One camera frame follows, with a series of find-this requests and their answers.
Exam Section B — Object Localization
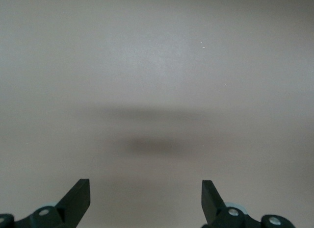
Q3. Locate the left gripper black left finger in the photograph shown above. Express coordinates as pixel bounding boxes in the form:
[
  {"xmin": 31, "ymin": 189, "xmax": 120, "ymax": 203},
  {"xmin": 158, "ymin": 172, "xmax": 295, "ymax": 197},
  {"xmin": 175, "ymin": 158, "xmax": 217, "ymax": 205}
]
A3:
[{"xmin": 0, "ymin": 178, "xmax": 91, "ymax": 228}]

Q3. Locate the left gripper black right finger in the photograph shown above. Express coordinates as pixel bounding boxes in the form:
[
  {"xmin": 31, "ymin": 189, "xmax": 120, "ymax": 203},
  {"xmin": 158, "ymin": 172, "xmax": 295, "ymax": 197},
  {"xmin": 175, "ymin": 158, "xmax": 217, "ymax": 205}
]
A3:
[{"xmin": 200, "ymin": 179, "xmax": 295, "ymax": 228}]

